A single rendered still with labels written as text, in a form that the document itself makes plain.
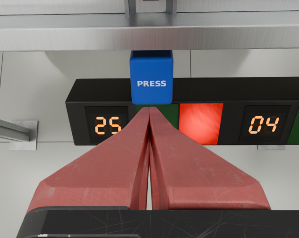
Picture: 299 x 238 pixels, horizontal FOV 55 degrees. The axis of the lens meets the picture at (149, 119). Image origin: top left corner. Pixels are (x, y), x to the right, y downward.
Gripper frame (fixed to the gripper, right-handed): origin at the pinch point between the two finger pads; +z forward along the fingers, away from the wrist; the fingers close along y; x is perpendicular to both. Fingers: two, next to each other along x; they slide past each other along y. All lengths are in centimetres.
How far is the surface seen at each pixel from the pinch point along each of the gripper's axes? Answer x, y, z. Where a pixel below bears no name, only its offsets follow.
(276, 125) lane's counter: 4.6, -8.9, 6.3
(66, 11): -3.4, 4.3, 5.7
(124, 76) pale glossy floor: 34, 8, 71
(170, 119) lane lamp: 4.1, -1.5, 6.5
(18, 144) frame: 49, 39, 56
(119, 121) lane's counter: 4.3, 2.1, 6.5
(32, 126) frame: 45, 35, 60
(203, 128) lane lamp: 4.8, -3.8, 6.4
